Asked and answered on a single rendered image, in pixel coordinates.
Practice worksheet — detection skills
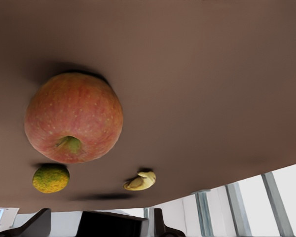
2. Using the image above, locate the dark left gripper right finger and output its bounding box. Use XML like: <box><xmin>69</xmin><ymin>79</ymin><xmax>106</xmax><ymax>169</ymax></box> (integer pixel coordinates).
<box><xmin>153</xmin><ymin>208</ymin><xmax>186</xmax><ymax>237</ymax></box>

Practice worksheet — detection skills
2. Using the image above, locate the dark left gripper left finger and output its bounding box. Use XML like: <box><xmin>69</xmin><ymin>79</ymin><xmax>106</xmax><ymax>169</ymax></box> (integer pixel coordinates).
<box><xmin>0</xmin><ymin>208</ymin><xmax>51</xmax><ymax>237</ymax></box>

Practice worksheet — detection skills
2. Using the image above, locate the black box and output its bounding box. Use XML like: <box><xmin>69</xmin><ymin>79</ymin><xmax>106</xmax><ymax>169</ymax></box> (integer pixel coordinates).
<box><xmin>76</xmin><ymin>210</ymin><xmax>150</xmax><ymax>237</ymax></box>

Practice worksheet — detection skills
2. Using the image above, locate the red apple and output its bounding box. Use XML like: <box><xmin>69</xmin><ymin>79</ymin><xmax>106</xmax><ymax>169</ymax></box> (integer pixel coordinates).
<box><xmin>24</xmin><ymin>72</ymin><xmax>124</xmax><ymax>164</ymax></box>

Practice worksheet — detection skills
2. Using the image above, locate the white printed sheet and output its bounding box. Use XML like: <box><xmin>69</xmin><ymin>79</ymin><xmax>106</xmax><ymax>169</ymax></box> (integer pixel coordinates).
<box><xmin>0</xmin><ymin>207</ymin><xmax>20</xmax><ymax>226</ymax></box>

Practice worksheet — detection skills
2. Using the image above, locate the pale yellow peeled banana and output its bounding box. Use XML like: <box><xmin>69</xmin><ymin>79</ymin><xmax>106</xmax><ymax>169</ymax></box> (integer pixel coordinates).
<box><xmin>123</xmin><ymin>169</ymin><xmax>157</xmax><ymax>191</ymax></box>

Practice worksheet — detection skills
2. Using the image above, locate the green yellow citrus fruit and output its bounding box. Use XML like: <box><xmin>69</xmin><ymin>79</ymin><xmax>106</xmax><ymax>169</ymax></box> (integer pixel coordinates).
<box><xmin>32</xmin><ymin>164</ymin><xmax>71</xmax><ymax>194</ymax></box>

